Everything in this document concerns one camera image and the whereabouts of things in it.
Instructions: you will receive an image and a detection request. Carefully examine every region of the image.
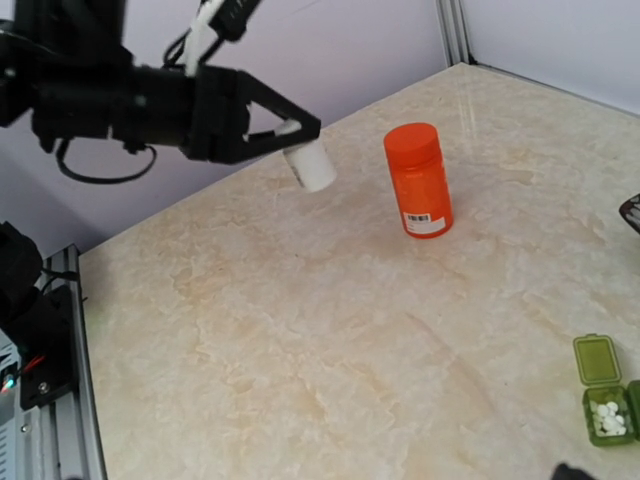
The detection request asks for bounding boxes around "green pill organizer box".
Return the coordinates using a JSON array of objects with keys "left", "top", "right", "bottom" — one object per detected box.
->
[{"left": 573, "top": 334, "right": 639, "bottom": 447}]

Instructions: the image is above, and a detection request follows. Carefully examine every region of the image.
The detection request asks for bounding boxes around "left aluminium corner post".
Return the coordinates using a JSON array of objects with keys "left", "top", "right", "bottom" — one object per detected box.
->
[{"left": 436, "top": 0, "right": 478, "bottom": 66}]

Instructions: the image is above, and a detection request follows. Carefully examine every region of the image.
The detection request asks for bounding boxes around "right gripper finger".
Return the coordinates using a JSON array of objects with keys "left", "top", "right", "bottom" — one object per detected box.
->
[{"left": 552, "top": 463, "right": 595, "bottom": 480}]

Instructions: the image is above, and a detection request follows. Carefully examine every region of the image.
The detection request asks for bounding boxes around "black patterned tray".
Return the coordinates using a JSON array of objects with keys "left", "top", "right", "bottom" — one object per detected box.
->
[{"left": 619, "top": 194, "right": 640, "bottom": 233}]

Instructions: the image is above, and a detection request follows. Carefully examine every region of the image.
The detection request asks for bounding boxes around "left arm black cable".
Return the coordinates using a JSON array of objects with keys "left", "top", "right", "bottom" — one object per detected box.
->
[{"left": 55, "top": 139, "right": 159, "bottom": 185}]

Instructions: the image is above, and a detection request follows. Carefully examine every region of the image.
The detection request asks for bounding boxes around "aluminium front frame rail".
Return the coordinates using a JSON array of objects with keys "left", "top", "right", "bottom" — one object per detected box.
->
[{"left": 1, "top": 245, "right": 107, "bottom": 479}]

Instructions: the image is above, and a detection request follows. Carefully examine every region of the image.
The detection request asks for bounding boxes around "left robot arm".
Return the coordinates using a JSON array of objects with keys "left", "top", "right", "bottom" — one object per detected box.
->
[{"left": 1, "top": 1, "right": 321, "bottom": 184}]

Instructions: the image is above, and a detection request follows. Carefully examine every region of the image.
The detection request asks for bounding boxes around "white pill bottle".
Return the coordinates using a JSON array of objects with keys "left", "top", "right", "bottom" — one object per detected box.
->
[{"left": 283, "top": 140, "right": 337, "bottom": 193}]

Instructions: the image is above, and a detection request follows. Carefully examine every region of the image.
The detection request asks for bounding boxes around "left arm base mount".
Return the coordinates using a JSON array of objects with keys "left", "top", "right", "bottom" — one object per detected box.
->
[{"left": 1, "top": 285, "right": 79, "bottom": 410}]

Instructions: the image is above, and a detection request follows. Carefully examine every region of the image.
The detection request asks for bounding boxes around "red pill bottle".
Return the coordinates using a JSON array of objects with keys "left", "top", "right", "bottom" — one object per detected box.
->
[{"left": 383, "top": 122, "right": 454, "bottom": 239}]

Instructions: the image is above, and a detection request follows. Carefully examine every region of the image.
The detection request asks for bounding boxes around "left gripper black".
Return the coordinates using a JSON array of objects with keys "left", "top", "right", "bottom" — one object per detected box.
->
[{"left": 182, "top": 66, "right": 321, "bottom": 163}]

